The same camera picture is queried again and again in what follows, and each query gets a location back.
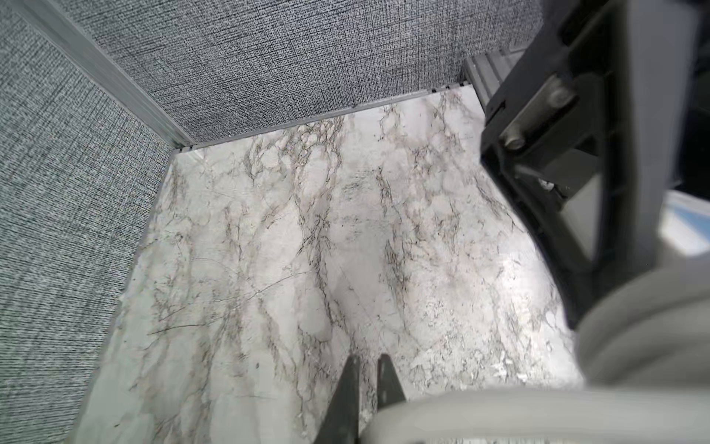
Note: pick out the white blue power strip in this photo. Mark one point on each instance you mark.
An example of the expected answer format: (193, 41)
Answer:
(684, 222)

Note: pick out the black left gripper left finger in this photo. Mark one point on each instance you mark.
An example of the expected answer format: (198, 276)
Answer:
(341, 423)

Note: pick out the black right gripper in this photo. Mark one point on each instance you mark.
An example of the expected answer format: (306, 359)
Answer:
(583, 137)

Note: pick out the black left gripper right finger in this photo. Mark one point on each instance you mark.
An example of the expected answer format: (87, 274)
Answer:
(388, 388)

